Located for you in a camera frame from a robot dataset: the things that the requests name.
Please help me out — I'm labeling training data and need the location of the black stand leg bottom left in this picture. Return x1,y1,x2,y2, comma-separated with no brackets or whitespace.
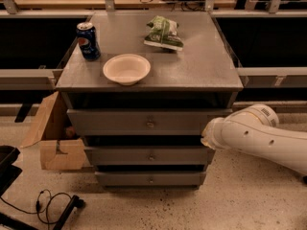
0,195,84,230

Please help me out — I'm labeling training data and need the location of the grey middle drawer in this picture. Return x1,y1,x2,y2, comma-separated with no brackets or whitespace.
84,146,215,166

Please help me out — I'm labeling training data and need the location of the blue pepsi can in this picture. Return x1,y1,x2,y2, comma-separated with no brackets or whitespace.
76,22,101,60

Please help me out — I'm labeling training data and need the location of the grey top drawer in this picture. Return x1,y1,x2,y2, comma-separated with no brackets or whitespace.
67,109,232,136

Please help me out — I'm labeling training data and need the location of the black object at left edge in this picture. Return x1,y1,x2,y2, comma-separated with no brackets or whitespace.
0,146,22,196

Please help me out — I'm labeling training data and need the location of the grey drawer cabinet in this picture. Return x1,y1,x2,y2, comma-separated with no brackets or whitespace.
57,11,243,173

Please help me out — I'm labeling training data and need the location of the green chip bag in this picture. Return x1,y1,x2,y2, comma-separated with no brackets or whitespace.
144,15,183,51

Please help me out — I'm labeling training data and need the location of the black floor cable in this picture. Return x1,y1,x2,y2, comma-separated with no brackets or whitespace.
0,189,75,226

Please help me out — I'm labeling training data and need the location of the grey drawer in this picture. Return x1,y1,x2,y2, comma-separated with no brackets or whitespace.
95,172,206,187
67,109,232,136
84,146,215,166

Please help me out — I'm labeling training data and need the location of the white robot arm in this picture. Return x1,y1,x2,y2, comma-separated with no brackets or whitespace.
201,104,307,175

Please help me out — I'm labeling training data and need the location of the white paper bowl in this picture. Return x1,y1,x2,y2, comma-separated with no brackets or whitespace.
103,54,151,85

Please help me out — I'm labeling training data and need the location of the grey bottom drawer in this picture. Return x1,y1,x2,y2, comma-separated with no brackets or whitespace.
95,172,206,187

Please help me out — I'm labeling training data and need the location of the brown cardboard box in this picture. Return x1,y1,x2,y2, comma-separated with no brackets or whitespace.
21,92,86,171

